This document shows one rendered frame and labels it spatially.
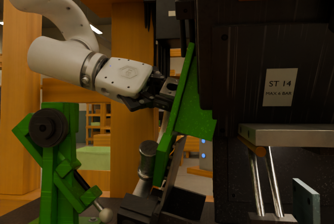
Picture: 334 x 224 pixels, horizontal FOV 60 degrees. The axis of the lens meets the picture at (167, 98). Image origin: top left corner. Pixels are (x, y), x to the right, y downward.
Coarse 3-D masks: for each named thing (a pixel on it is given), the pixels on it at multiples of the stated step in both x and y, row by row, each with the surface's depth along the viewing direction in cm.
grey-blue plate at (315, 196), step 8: (296, 184) 45; (304, 184) 43; (296, 192) 46; (304, 192) 42; (312, 192) 39; (296, 200) 46; (304, 200) 42; (312, 200) 39; (296, 208) 46; (304, 208) 42; (312, 208) 38; (296, 216) 46; (304, 216) 42; (312, 216) 38
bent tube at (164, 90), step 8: (168, 80) 61; (176, 80) 62; (168, 88) 62; (176, 88) 62; (168, 96) 58; (168, 112) 63; (160, 136) 66; (144, 184) 57; (136, 192) 56; (144, 192) 56
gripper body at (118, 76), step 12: (108, 60) 63; (120, 60) 64; (132, 60) 65; (96, 72) 60; (108, 72) 60; (120, 72) 61; (132, 72) 61; (144, 72) 62; (96, 84) 60; (108, 84) 59; (120, 84) 58; (132, 84) 59; (144, 84) 60; (108, 96) 61; (132, 96) 61
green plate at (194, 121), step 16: (192, 48) 51; (192, 64) 52; (192, 80) 52; (176, 96) 51; (192, 96) 51; (176, 112) 51; (192, 112) 51; (208, 112) 51; (176, 128) 52; (192, 128) 51; (208, 128) 51
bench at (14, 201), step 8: (32, 192) 98; (40, 192) 98; (104, 192) 98; (0, 200) 89; (8, 200) 89; (16, 200) 89; (24, 200) 90; (32, 200) 89; (208, 200) 89; (0, 208) 82; (8, 208) 82; (16, 208) 82
